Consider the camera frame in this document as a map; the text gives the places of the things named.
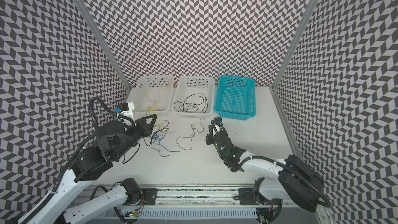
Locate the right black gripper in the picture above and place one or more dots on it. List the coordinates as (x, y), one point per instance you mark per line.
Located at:
(218, 137)

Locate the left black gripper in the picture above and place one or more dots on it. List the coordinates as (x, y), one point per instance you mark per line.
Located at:
(143, 125)

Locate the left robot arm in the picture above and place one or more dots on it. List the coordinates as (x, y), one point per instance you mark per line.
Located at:
(115, 133)

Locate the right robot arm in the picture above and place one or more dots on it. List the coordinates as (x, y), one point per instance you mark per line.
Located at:
(284, 179)

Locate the left white plastic basket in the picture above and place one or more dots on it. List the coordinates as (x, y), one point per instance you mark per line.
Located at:
(153, 95)

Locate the white plastic basket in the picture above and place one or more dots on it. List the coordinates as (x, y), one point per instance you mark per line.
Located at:
(153, 95)
(194, 97)

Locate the middle white plastic basket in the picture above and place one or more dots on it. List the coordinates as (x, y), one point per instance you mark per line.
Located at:
(194, 97)

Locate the teal plastic basket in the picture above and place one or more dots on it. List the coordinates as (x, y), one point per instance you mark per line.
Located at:
(235, 97)

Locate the small circuit board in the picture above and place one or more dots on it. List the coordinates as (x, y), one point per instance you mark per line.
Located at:
(132, 214)

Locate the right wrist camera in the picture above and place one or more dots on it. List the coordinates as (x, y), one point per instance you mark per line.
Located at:
(218, 124)

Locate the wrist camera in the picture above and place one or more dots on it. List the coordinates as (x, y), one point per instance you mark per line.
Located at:
(218, 124)
(126, 109)

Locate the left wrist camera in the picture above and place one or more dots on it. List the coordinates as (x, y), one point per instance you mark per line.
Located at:
(126, 109)

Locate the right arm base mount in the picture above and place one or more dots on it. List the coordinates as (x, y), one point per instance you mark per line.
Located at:
(249, 196)

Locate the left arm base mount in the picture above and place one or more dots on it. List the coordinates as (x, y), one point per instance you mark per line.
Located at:
(146, 196)

